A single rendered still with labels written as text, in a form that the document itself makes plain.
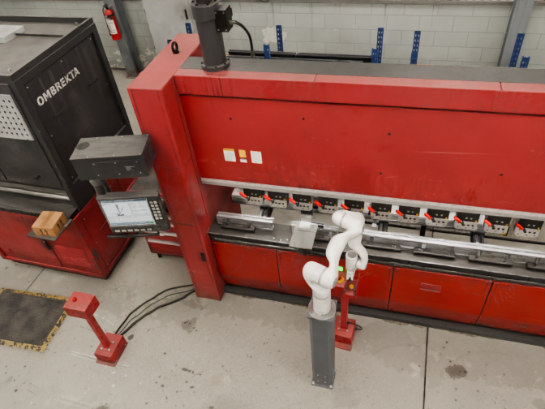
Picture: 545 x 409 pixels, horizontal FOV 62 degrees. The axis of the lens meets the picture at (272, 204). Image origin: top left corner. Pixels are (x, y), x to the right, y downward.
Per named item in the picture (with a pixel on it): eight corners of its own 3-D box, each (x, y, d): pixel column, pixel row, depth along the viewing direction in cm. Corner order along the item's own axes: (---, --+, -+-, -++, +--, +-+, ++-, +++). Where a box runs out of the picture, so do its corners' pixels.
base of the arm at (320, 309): (332, 322, 305) (332, 307, 292) (305, 317, 310) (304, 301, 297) (338, 299, 318) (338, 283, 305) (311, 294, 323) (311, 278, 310)
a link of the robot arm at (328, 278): (312, 282, 295) (334, 293, 288) (307, 277, 285) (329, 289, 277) (347, 216, 305) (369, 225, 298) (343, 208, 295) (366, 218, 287)
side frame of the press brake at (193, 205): (197, 297, 453) (126, 88, 297) (225, 234, 512) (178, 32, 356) (221, 301, 447) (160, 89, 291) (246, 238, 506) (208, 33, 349)
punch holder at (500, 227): (482, 231, 328) (488, 215, 317) (482, 223, 334) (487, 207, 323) (505, 234, 324) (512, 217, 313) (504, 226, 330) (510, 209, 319)
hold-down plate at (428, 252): (413, 254, 357) (414, 251, 355) (414, 249, 360) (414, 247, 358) (454, 260, 349) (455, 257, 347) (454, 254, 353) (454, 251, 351)
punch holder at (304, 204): (293, 208, 363) (291, 193, 352) (295, 202, 369) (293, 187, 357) (311, 211, 359) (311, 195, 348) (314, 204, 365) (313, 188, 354)
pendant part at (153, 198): (112, 234, 351) (96, 200, 327) (116, 222, 360) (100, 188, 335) (169, 230, 348) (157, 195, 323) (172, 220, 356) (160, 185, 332)
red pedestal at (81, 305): (95, 363, 410) (57, 309, 354) (109, 338, 428) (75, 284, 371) (114, 367, 405) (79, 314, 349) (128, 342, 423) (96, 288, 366)
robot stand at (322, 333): (332, 389, 373) (332, 321, 305) (311, 385, 378) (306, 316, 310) (336, 369, 385) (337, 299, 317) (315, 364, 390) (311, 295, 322)
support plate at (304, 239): (289, 247, 359) (289, 246, 358) (296, 223, 377) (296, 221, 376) (311, 249, 354) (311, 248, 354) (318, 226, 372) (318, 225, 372)
